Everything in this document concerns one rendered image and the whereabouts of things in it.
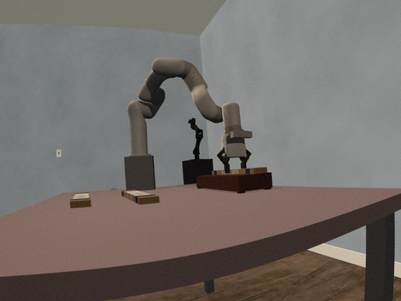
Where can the cream label strip with blue and orange bands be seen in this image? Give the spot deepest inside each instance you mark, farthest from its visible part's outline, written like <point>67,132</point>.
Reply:
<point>242,171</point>
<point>80,200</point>
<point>141,197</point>

